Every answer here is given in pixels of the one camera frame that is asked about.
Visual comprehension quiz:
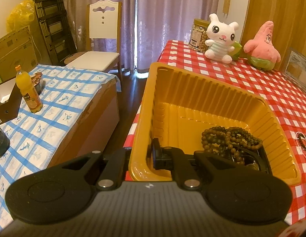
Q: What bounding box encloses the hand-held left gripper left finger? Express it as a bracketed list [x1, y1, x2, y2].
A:
[61, 147, 133, 191]

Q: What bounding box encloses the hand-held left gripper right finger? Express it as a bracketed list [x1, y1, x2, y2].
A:
[150, 138, 243, 191]

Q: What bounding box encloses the brown wooden bead necklace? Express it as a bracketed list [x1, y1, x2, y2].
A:
[201, 126, 263, 165]

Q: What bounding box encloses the yellow plastic tray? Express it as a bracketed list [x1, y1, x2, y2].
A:
[128, 62, 301, 185]

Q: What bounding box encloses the black strap bracelet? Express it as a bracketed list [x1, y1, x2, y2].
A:
[232, 146, 270, 174]

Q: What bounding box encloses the blue checked white tablecloth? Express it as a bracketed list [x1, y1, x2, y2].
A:
[0, 64, 120, 228]

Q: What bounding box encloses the orange juice bottle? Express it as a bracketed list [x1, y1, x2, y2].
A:
[15, 65, 43, 113]

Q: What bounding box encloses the snack packet behind bottle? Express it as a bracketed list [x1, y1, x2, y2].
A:
[32, 72, 46, 95]

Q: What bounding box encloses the dark round object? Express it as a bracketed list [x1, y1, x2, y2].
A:
[0, 123, 10, 156]

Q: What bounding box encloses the dark brown open box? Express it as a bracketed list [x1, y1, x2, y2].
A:
[0, 76, 23, 125]

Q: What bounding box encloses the clear jar of nuts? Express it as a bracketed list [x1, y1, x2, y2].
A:
[188, 18, 211, 53]

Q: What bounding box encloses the red checkered tablecloth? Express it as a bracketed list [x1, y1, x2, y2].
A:
[123, 39, 306, 228]

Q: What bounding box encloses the green plush toy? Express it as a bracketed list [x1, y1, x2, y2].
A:
[229, 41, 243, 60]

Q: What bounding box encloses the white bunny plush toy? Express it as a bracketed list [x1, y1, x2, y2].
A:
[204, 13, 239, 63]

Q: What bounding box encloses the purple patterned curtain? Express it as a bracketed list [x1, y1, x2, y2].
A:
[60, 0, 221, 76]

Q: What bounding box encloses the white wooden chair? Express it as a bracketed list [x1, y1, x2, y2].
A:
[64, 0, 123, 92]

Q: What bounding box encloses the folded dark bamboo rack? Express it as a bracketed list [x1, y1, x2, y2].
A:
[31, 0, 77, 66]

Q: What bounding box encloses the pink starfish plush toy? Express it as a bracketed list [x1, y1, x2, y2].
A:
[243, 21, 282, 71]

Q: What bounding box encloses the brown cardboard box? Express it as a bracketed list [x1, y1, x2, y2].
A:
[0, 26, 38, 82]

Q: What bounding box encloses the yellow plastic bag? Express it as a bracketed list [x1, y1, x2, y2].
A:
[6, 0, 35, 31]

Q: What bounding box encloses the wooden door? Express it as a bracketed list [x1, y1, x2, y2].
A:
[238, 0, 306, 71]

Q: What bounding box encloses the black bead bracelet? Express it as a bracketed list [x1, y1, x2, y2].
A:
[297, 133, 306, 151]

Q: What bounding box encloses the silver photo frame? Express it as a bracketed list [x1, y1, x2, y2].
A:
[284, 47, 306, 90]

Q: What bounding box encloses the wooden wall ornament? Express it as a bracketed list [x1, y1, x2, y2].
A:
[222, 0, 232, 19]

